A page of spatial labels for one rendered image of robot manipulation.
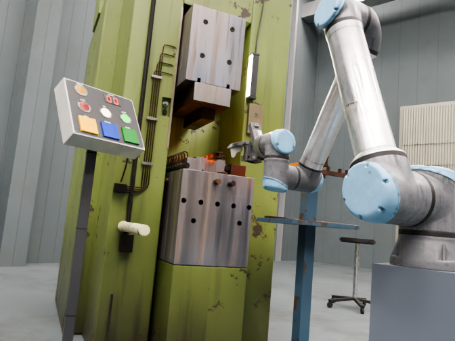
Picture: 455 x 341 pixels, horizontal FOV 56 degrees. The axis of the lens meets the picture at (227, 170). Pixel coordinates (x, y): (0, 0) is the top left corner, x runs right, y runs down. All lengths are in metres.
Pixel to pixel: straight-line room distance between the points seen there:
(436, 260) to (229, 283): 1.15
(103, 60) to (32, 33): 3.14
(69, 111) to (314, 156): 0.94
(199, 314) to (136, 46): 1.35
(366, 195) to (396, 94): 9.31
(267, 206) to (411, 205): 1.38
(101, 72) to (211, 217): 1.15
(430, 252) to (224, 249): 1.12
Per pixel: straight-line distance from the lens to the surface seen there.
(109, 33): 2.79
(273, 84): 2.56
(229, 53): 2.32
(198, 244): 2.06
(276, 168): 1.51
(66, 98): 1.83
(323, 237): 10.51
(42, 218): 5.93
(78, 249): 1.90
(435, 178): 1.27
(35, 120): 5.59
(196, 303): 2.09
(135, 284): 2.20
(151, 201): 2.19
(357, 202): 1.14
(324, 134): 1.55
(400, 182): 1.12
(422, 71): 10.39
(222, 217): 2.10
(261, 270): 2.44
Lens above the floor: 0.67
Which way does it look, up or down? 7 degrees up
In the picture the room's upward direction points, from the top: 5 degrees clockwise
